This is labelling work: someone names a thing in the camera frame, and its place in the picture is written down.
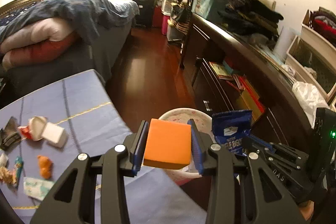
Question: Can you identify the teal wet wipes pack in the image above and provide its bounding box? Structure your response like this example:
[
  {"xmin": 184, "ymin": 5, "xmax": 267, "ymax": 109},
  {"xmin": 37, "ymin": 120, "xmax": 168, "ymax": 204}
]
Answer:
[{"xmin": 23, "ymin": 177, "xmax": 54, "ymax": 201}]

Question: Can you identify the orange peel piece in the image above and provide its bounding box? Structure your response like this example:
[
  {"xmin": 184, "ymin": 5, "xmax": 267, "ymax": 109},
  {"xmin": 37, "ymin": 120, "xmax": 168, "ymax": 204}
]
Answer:
[{"xmin": 37, "ymin": 155, "xmax": 53, "ymax": 180}]

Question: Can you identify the small colourful candy wrapper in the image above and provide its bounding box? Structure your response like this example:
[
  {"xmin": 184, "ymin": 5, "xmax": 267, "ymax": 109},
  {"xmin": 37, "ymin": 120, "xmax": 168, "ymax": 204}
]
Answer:
[{"xmin": 13, "ymin": 156, "xmax": 23, "ymax": 188}]

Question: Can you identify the small white box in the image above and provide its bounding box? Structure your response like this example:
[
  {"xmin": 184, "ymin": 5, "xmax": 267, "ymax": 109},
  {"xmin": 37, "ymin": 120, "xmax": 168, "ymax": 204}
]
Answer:
[{"xmin": 42, "ymin": 122, "xmax": 68, "ymax": 148}]

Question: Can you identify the beige tissue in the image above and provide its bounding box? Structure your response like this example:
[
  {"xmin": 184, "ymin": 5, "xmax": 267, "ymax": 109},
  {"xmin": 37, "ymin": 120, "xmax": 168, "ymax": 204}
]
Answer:
[{"xmin": 0, "ymin": 166, "xmax": 17, "ymax": 186}]

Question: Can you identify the blue snack bag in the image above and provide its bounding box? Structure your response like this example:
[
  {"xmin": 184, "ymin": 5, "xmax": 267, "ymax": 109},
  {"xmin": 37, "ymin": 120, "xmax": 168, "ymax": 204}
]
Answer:
[{"xmin": 212, "ymin": 110, "xmax": 252, "ymax": 155}]

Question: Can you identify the orange block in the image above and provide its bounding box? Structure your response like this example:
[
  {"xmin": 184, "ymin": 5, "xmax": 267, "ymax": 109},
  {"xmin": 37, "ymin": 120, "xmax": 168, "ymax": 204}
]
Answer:
[{"xmin": 143, "ymin": 119, "xmax": 191, "ymax": 169}]

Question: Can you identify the pink speckled trash bin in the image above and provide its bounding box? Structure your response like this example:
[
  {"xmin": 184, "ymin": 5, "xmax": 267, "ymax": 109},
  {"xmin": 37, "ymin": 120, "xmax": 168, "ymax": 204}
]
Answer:
[{"xmin": 157, "ymin": 107, "xmax": 214, "ymax": 186}]

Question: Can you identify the white plastic bag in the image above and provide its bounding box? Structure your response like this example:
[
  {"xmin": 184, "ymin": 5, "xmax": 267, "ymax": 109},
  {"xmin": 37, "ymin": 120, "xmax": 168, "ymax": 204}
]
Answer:
[{"xmin": 292, "ymin": 81, "xmax": 329, "ymax": 128}]

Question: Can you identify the blue checked tablecloth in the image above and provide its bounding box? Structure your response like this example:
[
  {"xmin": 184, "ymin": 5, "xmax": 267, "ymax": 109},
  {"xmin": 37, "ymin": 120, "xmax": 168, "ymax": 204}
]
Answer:
[{"xmin": 1, "ymin": 70, "xmax": 206, "ymax": 223}]

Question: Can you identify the red white crushed cup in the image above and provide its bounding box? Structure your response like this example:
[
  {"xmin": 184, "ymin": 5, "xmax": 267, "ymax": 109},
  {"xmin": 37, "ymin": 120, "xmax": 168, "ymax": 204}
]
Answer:
[{"xmin": 18, "ymin": 116, "xmax": 48, "ymax": 141}]

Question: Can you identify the dark foil wrapper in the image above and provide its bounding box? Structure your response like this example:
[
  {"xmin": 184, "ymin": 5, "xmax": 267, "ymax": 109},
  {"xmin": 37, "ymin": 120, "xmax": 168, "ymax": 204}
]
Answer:
[{"xmin": 1, "ymin": 117, "xmax": 21, "ymax": 151}]

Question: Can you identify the white storage rack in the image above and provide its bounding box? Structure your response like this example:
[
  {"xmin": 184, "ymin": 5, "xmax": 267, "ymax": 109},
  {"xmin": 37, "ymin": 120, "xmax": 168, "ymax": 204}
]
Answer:
[{"xmin": 285, "ymin": 7, "xmax": 335, "ymax": 104}]

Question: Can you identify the dark wooden dresser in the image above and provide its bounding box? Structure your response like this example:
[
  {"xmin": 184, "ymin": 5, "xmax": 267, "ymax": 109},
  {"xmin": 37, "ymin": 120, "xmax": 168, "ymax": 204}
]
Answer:
[{"xmin": 180, "ymin": 14, "xmax": 313, "ymax": 153}]

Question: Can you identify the bed with dark headboard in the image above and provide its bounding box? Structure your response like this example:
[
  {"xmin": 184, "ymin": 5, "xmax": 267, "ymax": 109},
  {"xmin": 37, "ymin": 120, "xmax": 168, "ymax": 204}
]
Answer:
[{"xmin": 1, "ymin": 1, "xmax": 135, "ymax": 106}]

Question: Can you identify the pink and red folded quilt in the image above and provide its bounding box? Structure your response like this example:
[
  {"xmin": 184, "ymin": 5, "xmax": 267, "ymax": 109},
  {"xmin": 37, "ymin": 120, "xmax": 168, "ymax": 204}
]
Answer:
[{"xmin": 1, "ymin": 18, "xmax": 79, "ymax": 71}]

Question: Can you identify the blue patterned duvet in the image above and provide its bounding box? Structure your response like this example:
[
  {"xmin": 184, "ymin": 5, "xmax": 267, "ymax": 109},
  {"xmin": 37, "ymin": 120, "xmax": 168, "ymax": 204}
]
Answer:
[{"xmin": 1, "ymin": 0, "xmax": 139, "ymax": 44}]

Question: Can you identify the pile of clothes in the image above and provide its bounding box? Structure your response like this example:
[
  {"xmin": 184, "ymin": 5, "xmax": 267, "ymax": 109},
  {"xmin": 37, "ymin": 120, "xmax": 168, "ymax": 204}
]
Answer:
[{"xmin": 191, "ymin": 0, "xmax": 284, "ymax": 40}]

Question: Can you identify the pink storage box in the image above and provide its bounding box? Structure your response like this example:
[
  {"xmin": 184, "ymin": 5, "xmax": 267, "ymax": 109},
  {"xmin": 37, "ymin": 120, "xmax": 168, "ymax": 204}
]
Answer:
[{"xmin": 152, "ymin": 6, "xmax": 170, "ymax": 35}]

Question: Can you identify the black suitcase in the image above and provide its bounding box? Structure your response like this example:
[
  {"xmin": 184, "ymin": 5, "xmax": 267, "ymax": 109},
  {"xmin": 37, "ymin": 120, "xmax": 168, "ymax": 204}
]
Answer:
[{"xmin": 133, "ymin": 0, "xmax": 156, "ymax": 28}]

